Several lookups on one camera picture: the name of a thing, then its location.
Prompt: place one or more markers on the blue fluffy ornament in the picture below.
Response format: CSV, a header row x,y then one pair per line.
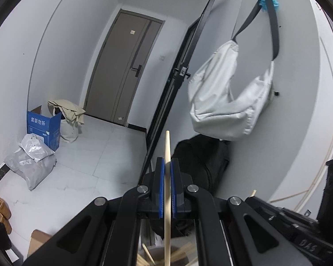
x,y
267,2

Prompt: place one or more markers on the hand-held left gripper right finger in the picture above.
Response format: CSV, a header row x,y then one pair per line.
x,y
174,188

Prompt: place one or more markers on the white utensil holder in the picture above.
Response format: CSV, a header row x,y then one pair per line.
x,y
158,256

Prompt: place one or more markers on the white sack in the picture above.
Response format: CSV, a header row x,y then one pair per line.
x,y
68,131

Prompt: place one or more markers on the blue cardboard box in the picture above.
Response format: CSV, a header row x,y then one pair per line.
x,y
41,127

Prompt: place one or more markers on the grey entrance door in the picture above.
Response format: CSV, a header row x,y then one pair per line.
x,y
119,69

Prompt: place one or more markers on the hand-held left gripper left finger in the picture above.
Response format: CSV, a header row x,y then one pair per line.
x,y
161,188

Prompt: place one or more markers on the black door lock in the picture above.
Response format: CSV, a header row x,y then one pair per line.
x,y
136,70

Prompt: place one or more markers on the black framed glass door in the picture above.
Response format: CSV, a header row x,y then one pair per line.
x,y
180,88

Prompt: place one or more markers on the black backpack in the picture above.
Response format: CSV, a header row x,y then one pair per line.
x,y
199,166

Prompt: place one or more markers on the white shoulder bag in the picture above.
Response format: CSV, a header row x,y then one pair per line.
x,y
219,110

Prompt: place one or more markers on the large grey parcel bag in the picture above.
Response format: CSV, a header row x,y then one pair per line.
x,y
30,169

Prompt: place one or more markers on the small white parcel bag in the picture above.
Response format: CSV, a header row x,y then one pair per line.
x,y
36,146

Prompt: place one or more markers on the beige cloth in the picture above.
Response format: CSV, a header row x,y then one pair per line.
x,y
68,108

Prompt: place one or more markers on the white cardboard box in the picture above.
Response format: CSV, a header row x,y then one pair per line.
x,y
38,241

